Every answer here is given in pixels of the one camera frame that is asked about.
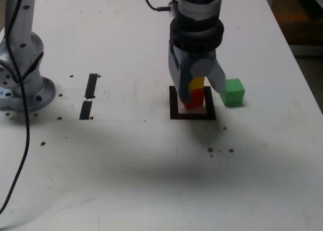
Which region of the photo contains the black tape strip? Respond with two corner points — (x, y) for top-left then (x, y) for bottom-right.
(79, 73), (98, 121)

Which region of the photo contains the small white camera block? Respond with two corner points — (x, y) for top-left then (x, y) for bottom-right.
(168, 0), (179, 18)

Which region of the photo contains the grey metal bar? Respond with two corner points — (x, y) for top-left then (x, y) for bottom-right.
(290, 44), (323, 57)

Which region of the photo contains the yellow cube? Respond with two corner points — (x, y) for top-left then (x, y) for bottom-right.
(189, 76), (205, 90)

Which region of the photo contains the black tape square outline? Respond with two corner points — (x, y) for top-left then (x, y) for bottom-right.
(169, 85), (217, 121)

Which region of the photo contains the black cable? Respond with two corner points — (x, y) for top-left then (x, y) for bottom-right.
(0, 0), (175, 213)

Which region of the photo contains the red cube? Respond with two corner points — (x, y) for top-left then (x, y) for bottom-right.
(182, 88), (205, 109)

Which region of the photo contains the green cube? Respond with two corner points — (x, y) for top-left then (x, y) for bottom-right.
(221, 78), (246, 107)

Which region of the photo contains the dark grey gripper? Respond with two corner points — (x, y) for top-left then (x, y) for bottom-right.
(168, 42), (227, 104)

